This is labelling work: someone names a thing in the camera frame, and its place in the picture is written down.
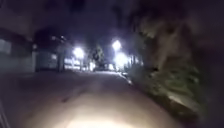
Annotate tree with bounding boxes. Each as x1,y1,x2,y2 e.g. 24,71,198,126
90,44,106,71

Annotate dark asphalt road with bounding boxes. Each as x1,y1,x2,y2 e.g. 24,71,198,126
0,69,188,128

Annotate bright street lamp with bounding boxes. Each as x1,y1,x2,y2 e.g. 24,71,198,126
114,52,129,69
73,46,86,70
111,39,123,52

